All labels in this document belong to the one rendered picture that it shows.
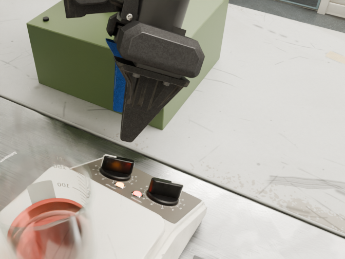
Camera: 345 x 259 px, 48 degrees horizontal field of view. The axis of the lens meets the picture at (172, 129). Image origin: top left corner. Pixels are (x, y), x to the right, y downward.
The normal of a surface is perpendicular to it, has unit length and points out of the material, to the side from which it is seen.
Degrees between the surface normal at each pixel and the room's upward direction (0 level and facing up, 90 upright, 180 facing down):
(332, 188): 0
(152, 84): 67
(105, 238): 0
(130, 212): 0
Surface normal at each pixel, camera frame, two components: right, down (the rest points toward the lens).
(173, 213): 0.29, -0.92
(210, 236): 0.06, -0.74
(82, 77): -0.44, 0.58
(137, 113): 0.11, 0.58
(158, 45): 0.21, 0.33
